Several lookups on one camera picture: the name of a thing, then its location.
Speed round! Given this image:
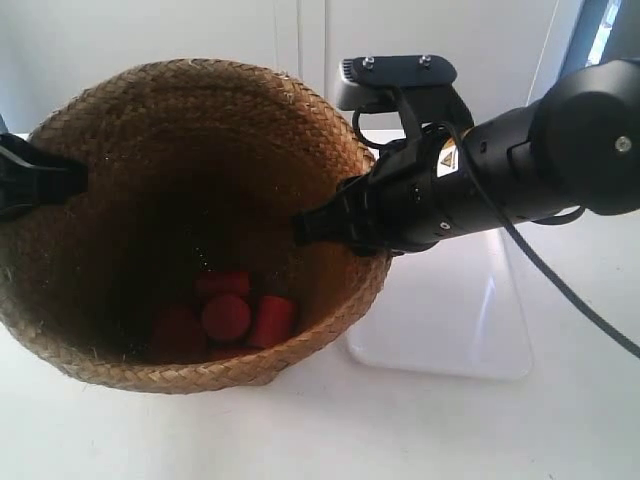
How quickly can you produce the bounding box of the red cylinder lying back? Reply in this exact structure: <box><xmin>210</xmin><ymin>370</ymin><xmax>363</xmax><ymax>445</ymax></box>
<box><xmin>194</xmin><ymin>271</ymin><xmax>250</xmax><ymax>299</ymax></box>

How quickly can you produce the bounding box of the brown woven wicker basket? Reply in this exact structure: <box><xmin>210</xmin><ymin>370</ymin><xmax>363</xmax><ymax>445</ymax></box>
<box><xmin>1</xmin><ymin>59</ymin><xmax>391</xmax><ymax>394</ymax></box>

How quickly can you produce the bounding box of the red cylinder standing upright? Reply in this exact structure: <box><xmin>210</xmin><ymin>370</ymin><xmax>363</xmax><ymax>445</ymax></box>
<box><xmin>201</xmin><ymin>294</ymin><xmax>251</xmax><ymax>343</ymax></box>

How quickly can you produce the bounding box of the red cylinder lying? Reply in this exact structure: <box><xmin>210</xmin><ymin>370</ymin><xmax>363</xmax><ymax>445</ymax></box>
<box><xmin>150</xmin><ymin>305</ymin><xmax>207</xmax><ymax>359</ymax></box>
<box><xmin>247</xmin><ymin>295</ymin><xmax>297</xmax><ymax>349</ymax></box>
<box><xmin>194</xmin><ymin>271</ymin><xmax>250</xmax><ymax>299</ymax></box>

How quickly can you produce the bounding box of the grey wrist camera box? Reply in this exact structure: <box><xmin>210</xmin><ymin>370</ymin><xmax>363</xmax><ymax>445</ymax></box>
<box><xmin>334</xmin><ymin>54</ymin><xmax>457</xmax><ymax>111</ymax></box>

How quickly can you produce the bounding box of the white rectangular plastic tray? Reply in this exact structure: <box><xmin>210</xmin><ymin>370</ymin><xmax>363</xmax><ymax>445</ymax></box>
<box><xmin>344</xmin><ymin>127</ymin><xmax>532</xmax><ymax>380</ymax></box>

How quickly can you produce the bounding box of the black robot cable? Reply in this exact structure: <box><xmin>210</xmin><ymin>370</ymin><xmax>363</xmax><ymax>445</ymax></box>
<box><xmin>429</xmin><ymin>122</ymin><xmax>640</xmax><ymax>360</ymax></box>

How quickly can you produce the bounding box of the red cylinder lying left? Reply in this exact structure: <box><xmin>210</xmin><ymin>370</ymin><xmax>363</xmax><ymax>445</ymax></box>
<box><xmin>150</xmin><ymin>305</ymin><xmax>207</xmax><ymax>359</ymax></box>

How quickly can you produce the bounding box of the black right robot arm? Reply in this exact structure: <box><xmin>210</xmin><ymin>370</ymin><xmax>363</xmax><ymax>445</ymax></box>
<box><xmin>292</xmin><ymin>56</ymin><xmax>639</xmax><ymax>256</ymax></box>

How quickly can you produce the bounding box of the red cylinder lying right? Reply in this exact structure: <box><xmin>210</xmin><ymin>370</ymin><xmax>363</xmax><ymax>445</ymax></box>
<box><xmin>247</xmin><ymin>295</ymin><xmax>297</xmax><ymax>349</ymax></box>

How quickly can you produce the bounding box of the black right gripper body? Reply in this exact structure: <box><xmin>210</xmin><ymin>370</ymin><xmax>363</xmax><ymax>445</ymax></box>
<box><xmin>344</xmin><ymin>127</ymin><xmax>480</xmax><ymax>255</ymax></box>

